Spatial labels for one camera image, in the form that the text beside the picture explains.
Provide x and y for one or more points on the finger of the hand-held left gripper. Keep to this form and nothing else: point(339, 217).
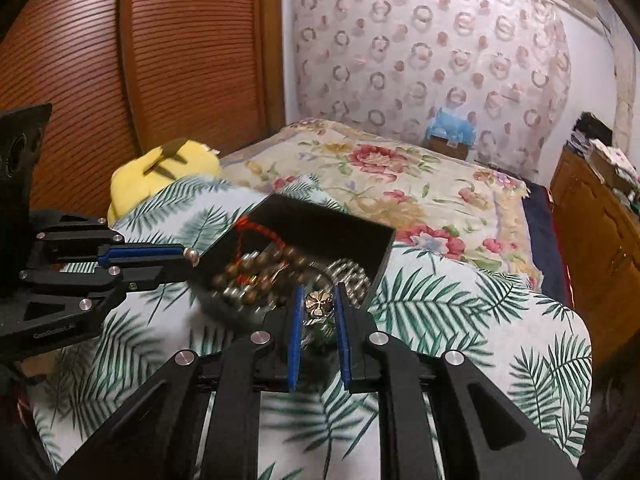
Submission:
point(145, 255)
point(160, 275)

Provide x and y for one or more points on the blue plastic bag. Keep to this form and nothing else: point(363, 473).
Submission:
point(450, 127)

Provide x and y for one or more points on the leaf print cloth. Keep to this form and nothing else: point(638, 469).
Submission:
point(450, 320)

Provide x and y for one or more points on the dark blue bed sheet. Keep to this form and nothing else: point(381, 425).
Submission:
point(547, 240)

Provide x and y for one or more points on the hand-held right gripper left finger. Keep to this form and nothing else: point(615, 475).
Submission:
point(296, 340)

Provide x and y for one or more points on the pile of papers and boxes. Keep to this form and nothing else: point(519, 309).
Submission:
point(605, 150)

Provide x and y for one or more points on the wooden louvered wardrobe door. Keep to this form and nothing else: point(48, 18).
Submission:
point(200, 45)
point(60, 50)

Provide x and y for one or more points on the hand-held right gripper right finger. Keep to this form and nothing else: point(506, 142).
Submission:
point(342, 340)

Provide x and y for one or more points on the cardboard box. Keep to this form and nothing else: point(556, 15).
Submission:
point(450, 149)

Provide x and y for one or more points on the floral blanket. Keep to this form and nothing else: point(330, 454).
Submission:
point(400, 185)

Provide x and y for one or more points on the black square box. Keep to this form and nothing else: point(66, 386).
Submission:
point(330, 232)

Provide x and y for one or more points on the wooden cabinet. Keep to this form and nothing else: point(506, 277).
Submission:
point(600, 240)

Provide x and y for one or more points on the yellow plush toy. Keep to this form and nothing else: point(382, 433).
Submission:
point(150, 175)

